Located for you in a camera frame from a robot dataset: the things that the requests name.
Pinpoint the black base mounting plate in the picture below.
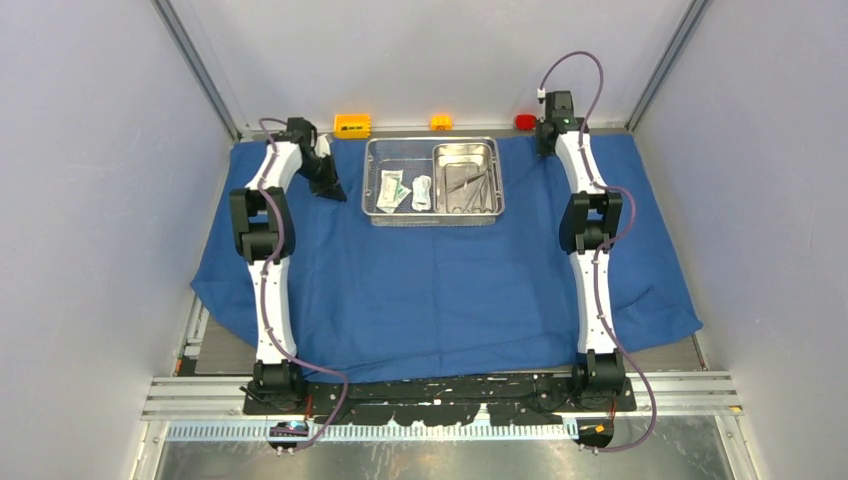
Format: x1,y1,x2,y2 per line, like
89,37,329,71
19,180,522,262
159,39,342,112
240,373,636,427

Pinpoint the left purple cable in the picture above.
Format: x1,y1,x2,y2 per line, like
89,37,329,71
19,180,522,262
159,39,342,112
256,117,350,454

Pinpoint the aluminium front rail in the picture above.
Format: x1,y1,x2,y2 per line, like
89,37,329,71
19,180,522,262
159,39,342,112
142,371,743,442

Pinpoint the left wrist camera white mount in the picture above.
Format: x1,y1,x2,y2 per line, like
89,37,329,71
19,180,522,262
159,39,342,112
314,134,332,158

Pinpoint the blue surgical wrap cloth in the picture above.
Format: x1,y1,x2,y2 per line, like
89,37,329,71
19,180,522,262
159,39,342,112
191,134,703,383

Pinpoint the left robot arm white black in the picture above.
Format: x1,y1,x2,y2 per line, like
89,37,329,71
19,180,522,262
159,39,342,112
228,117,347,414

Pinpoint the yellow toy block large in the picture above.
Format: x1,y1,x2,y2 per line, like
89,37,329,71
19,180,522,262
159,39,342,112
333,114,372,140

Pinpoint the small steel instrument pan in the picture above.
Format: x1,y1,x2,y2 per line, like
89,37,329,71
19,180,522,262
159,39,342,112
433,141,503,216

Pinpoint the small orange toy block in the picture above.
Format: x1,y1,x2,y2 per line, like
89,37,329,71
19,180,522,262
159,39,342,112
429,114,453,131

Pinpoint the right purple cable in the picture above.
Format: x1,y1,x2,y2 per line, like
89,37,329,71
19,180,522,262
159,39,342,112
539,50,658,455

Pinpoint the green white sterile packet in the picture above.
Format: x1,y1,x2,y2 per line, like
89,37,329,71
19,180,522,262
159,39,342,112
376,170,412,214

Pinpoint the purple cable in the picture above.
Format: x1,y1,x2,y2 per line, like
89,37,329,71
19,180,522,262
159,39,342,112
256,117,350,454
539,50,658,455

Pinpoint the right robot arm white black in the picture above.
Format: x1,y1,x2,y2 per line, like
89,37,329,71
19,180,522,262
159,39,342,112
535,88,626,411

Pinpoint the wire mesh steel tray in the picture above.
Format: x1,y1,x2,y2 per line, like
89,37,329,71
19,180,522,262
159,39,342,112
362,137,505,227

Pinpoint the red toy block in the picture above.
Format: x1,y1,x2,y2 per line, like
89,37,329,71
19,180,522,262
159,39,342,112
513,114,537,132

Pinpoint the white gauze roll packet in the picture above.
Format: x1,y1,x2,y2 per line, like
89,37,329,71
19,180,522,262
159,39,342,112
411,175,432,212

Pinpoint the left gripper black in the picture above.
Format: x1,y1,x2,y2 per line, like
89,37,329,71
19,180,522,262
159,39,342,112
296,153,345,203

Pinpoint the aluminium frame rail right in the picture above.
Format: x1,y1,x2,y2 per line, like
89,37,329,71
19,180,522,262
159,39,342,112
625,0,712,133

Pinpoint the aluminium frame post left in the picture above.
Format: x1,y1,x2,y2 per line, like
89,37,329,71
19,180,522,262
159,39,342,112
150,0,244,142

